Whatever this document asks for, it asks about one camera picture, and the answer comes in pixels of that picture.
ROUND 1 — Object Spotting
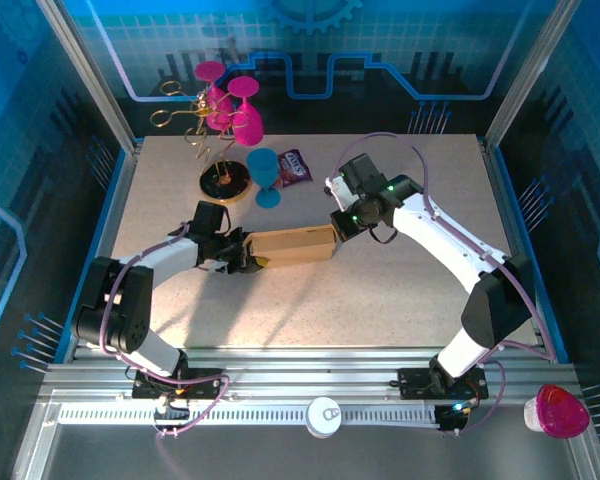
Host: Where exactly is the brown cardboard paper box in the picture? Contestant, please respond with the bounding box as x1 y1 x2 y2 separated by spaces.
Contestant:
242 224 340 270

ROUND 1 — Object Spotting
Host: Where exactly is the blue plastic goblet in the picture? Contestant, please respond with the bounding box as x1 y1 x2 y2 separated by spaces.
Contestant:
245 147 284 210

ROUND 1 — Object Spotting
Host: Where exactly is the purple candy bag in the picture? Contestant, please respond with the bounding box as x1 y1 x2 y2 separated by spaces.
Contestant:
276 147 314 189

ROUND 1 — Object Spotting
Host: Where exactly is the pink wine glass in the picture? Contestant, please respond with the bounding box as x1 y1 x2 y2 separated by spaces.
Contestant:
227 75 265 148
194 60 232 133

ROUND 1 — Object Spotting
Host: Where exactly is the black controller board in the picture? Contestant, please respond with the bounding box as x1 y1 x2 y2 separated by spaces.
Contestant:
434 399 475 434

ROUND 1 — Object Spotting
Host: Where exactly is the white cup with pink lid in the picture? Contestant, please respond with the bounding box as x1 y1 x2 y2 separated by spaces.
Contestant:
523 383 591 440

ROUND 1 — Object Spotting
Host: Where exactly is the gold wire glass rack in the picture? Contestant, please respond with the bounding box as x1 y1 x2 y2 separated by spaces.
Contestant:
149 79 254 204

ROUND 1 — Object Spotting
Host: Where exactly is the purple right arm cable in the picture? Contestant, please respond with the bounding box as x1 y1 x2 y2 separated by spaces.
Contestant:
333 131 557 436

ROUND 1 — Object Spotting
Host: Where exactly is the aluminium frame rail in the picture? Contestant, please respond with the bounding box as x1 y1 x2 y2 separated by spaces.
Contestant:
38 344 584 407

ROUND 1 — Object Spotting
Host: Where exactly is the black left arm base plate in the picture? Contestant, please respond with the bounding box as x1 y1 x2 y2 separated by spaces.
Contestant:
131 367 225 400

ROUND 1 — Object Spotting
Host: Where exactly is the white slotted cable duct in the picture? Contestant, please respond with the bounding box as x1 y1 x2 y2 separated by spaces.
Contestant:
57 403 442 427

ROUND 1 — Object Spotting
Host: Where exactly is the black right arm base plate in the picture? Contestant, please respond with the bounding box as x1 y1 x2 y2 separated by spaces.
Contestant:
397 367 490 401

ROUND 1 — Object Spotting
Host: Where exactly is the aluminium frame post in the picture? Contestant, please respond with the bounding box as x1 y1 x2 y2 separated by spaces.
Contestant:
482 0 567 147
33 0 142 154

